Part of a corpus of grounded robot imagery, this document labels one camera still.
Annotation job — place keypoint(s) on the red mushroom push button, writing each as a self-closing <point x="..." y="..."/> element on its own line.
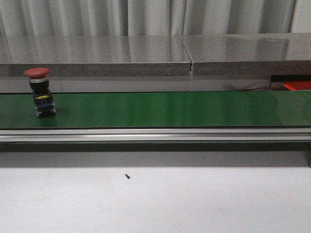
<point x="42" y="96"/>

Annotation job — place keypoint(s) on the green conveyor belt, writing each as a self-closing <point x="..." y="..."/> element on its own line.
<point x="161" y="109"/>

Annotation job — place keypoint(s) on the grey stone shelf slab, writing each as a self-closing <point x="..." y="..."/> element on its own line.
<point x="226" y="56"/>

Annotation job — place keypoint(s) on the red plastic tray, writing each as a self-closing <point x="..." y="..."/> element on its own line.
<point x="297" y="85"/>

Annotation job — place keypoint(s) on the white pleated curtain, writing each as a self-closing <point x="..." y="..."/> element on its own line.
<point x="153" y="17"/>

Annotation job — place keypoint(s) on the aluminium conveyor frame rail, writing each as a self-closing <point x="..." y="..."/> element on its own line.
<point x="239" y="134"/>

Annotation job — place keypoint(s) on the metal conveyor support bracket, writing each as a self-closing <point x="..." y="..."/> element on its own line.
<point x="308" y="157"/>

